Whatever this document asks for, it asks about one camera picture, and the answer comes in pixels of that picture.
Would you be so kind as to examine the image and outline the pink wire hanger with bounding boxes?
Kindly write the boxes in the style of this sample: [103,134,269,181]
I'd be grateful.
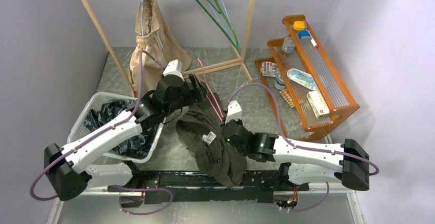
[195,57,224,121]

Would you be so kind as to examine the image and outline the olive green shorts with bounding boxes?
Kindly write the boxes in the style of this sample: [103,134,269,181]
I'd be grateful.
[175,100,247,188]

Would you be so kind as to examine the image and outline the beige shorts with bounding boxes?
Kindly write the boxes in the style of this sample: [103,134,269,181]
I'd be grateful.
[129,0,192,94]

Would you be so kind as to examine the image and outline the light blue wire hanger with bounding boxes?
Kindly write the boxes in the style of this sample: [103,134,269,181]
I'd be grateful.
[201,0,240,48]

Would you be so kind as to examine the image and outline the green hanger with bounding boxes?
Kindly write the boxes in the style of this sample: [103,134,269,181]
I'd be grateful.
[195,0,240,48]

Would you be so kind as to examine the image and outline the white plastic laundry basket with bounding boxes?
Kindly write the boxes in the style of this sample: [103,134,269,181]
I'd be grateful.
[67,92,164,164]

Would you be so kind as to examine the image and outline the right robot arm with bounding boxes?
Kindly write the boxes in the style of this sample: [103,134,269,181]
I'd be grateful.
[221,120,370,191]

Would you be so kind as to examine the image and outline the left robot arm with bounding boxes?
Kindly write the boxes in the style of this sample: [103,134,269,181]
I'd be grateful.
[44,74,207,201]

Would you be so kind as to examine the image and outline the crayon pack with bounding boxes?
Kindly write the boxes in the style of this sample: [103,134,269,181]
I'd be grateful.
[279,89,295,108]

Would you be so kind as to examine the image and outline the round tin can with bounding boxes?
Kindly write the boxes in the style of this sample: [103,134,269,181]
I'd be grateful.
[274,74,286,91]

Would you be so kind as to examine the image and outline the colourful snack packet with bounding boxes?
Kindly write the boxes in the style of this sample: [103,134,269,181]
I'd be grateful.
[260,61,280,77]

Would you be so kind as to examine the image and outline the orange wooden shelf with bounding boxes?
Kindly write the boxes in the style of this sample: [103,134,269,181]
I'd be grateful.
[255,15,360,141]

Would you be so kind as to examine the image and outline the light blue oval package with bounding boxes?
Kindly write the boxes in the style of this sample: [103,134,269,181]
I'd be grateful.
[287,68,319,91]

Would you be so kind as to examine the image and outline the white red box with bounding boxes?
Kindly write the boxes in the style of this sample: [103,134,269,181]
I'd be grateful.
[306,91,330,118]

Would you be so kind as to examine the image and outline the clear plastic jar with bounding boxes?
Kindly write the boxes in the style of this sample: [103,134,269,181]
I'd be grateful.
[282,36,295,54]

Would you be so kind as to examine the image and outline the blue white box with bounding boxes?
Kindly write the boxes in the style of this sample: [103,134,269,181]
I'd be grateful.
[298,30,318,48]

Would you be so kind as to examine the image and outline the yellow sponge block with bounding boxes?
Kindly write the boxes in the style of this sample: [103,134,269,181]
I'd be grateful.
[292,21,307,31]

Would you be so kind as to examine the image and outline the wooden clothes rack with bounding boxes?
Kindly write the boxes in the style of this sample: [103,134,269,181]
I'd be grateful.
[81,0,255,95]

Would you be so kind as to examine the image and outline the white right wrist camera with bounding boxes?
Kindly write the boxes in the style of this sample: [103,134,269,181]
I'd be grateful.
[225,100,242,124]

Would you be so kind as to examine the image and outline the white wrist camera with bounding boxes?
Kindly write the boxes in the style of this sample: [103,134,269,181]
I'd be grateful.
[225,100,242,124]
[163,59,183,79]

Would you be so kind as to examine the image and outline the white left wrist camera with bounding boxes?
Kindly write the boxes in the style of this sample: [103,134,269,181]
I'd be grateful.
[163,59,183,79]

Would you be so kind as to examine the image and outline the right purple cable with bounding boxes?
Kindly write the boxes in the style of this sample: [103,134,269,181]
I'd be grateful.
[222,83,380,176]

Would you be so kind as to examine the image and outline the purple cable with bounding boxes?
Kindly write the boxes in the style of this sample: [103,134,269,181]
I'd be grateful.
[29,50,167,201]
[222,83,380,176]

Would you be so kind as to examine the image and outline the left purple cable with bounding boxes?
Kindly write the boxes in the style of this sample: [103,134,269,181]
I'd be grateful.
[29,50,167,201]

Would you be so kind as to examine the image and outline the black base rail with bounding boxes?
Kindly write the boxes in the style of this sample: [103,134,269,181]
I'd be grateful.
[137,170,310,205]

